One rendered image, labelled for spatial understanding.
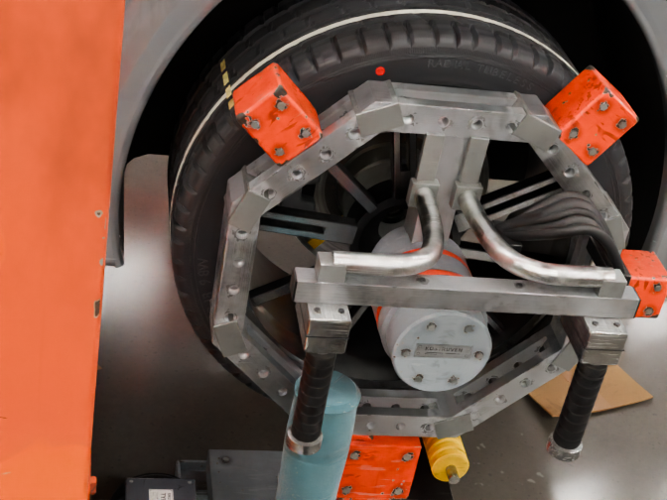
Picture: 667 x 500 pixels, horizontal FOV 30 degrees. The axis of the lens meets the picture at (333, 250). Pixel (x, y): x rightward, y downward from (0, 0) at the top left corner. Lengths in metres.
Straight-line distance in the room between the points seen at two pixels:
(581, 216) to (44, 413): 0.68
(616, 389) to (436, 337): 1.55
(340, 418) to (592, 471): 1.26
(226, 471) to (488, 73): 0.96
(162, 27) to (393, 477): 0.75
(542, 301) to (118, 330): 1.58
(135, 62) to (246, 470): 0.90
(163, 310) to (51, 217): 1.86
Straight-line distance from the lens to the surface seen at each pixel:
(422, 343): 1.56
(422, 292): 1.45
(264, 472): 2.27
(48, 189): 1.13
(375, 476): 1.89
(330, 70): 1.59
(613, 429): 2.96
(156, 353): 2.86
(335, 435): 1.66
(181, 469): 2.37
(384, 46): 1.59
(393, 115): 1.53
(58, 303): 1.20
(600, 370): 1.55
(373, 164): 1.82
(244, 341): 1.70
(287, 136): 1.53
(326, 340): 1.43
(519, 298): 1.49
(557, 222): 1.55
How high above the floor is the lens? 1.77
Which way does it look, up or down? 32 degrees down
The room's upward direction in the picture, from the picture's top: 11 degrees clockwise
